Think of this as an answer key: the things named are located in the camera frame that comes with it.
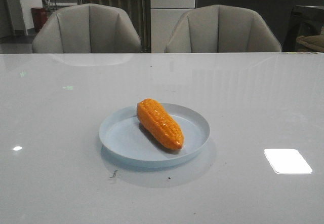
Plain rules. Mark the orange toy corn cob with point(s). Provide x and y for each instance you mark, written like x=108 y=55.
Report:
x=159 y=123

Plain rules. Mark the light blue round plate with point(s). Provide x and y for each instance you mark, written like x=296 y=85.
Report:
x=127 y=140

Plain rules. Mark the right beige upholstered chair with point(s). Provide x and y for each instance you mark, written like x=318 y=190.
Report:
x=221 y=29

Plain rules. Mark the beige upholstered chair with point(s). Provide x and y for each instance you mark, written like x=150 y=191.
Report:
x=87 y=28
x=221 y=29

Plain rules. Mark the white cabinet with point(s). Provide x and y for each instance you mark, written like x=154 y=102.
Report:
x=164 y=15

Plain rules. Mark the left beige upholstered chair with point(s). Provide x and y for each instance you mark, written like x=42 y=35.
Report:
x=87 y=28

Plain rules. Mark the grey counter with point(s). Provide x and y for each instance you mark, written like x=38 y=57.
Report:
x=277 y=14

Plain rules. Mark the red trash bin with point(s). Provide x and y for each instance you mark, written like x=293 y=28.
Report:
x=39 y=17

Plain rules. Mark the tan cushion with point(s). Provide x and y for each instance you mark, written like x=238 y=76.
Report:
x=314 y=42

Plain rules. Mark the barrier post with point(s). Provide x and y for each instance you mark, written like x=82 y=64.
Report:
x=144 y=20

